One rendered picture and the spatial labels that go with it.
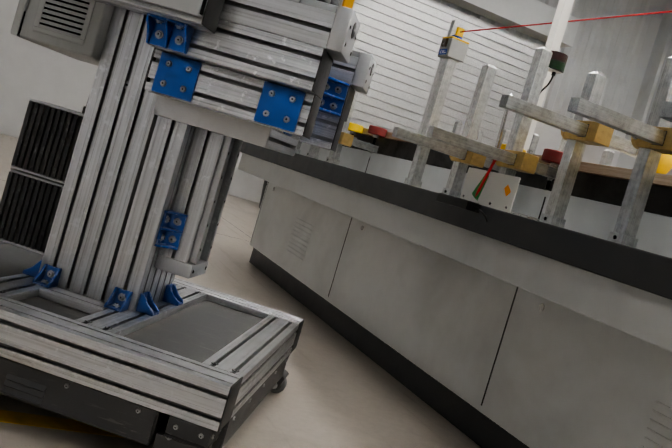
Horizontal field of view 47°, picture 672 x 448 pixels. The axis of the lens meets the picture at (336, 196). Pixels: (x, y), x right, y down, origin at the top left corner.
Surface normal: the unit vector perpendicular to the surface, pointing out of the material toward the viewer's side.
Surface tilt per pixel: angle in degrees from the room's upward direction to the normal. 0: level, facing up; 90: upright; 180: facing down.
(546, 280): 90
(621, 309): 90
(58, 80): 90
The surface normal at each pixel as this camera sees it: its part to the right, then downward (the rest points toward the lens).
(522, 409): -0.88, -0.25
